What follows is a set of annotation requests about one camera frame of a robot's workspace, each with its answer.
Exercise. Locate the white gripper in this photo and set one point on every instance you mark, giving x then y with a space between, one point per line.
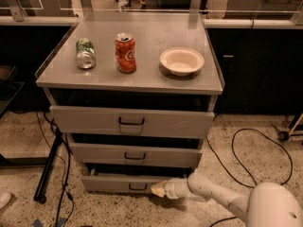
173 186

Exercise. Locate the grey bottom drawer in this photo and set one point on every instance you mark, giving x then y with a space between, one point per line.
128 179

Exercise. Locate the grey drawer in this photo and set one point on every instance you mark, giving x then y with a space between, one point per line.
115 121
128 179
135 156

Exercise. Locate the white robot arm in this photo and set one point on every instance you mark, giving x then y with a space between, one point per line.
268 205

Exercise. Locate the grey middle drawer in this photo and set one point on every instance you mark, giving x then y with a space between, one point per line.
135 156

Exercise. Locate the grey metal drawer cabinet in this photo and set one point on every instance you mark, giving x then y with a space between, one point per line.
150 87

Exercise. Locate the grey top drawer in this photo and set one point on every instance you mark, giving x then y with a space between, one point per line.
115 121

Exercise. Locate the blue tape on floor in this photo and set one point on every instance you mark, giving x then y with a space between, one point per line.
41 223

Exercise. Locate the black stand leg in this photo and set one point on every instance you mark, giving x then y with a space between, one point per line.
39 195

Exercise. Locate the white paper bowl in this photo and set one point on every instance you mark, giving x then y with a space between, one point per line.
181 61

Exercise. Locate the caster wheel cart base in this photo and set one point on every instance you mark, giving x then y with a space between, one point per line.
295 129

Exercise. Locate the red cola can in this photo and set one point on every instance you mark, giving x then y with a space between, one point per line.
125 52

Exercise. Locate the green soda can lying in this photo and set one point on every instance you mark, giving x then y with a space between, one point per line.
86 57

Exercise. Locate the white shoe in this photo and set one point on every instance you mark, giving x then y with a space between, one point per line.
5 198

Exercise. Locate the white horizontal rail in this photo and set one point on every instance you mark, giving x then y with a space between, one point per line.
209 23

